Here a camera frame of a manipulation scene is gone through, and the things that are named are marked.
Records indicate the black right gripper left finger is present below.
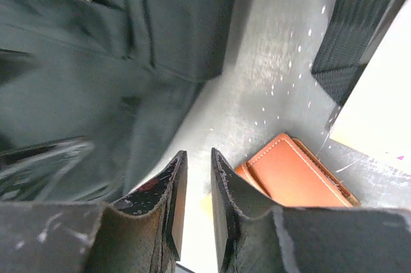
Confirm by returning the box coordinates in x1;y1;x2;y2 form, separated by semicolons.
84;151;188;272

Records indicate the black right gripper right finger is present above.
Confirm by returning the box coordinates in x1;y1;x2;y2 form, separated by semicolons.
211;149;410;272

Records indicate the black student backpack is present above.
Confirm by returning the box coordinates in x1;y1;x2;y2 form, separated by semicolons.
1;0;234;202

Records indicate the brown leather wallet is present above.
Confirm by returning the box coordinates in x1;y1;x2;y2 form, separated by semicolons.
235;134;360;207

